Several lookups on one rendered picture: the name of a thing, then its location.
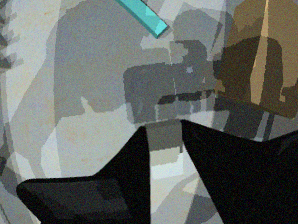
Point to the teal rectangular block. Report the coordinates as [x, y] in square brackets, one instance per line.
[144, 16]

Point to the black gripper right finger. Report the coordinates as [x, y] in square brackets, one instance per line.
[236, 171]

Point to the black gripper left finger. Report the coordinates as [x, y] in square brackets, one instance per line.
[121, 190]

